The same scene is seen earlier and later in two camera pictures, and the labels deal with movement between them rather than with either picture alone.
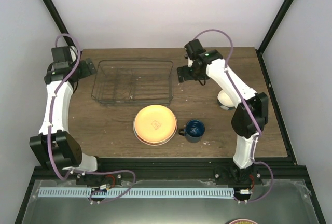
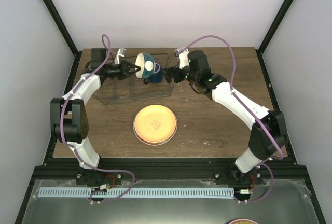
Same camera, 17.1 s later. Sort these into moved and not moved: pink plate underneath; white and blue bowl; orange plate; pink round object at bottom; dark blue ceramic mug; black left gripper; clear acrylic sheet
Moved: black left gripper; dark blue ceramic mug; white and blue bowl
Not moved: pink plate underneath; clear acrylic sheet; pink round object at bottom; orange plate
